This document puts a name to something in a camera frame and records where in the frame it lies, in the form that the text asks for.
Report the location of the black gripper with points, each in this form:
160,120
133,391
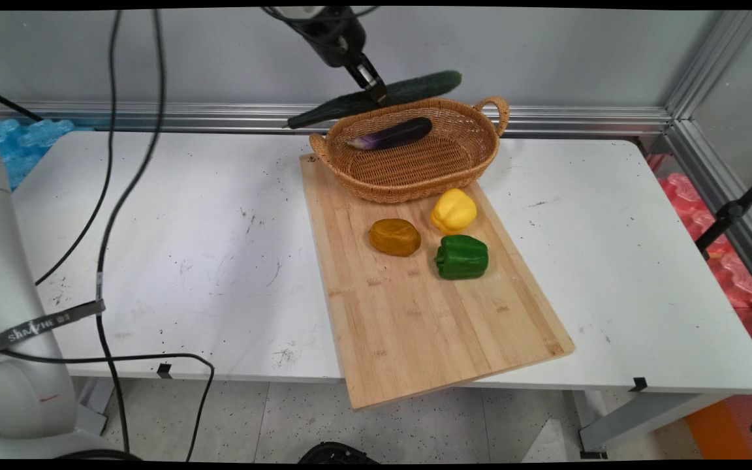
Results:
333,39

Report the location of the long dark green cucumber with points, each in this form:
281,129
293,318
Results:
422,87

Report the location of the purple eggplant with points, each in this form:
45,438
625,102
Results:
392,134

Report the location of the woven wicker basket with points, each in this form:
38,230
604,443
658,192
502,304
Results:
415,173

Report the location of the yellow bell pepper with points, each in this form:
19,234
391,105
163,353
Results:
454,210

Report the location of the brown bread bun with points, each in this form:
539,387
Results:
394,237

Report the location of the green bell pepper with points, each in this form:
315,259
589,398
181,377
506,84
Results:
462,258

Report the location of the wooden cutting board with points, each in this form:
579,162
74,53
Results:
428,326

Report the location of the black tape piece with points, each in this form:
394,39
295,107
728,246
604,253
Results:
639,384
164,371

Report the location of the black plastic device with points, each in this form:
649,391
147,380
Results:
337,454

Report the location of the black tripod leg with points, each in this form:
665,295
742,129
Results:
732,210

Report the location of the red foam mat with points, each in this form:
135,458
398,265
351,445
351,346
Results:
735,274

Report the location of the grey table leg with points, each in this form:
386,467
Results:
643,414

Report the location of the orange floor panel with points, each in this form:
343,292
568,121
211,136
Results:
722,431

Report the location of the long aluminium frame rail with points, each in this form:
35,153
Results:
219,116

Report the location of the aluminium frame post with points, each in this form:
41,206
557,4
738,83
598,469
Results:
715,62

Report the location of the short aluminium frame rail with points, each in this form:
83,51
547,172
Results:
722,196

